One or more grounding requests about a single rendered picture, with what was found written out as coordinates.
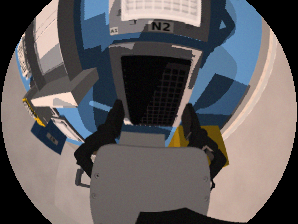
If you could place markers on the blue bench mat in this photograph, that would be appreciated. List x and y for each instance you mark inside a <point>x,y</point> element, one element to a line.
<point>228,63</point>

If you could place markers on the yellow open-top bin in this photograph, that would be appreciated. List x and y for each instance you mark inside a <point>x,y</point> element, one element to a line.
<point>214,133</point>

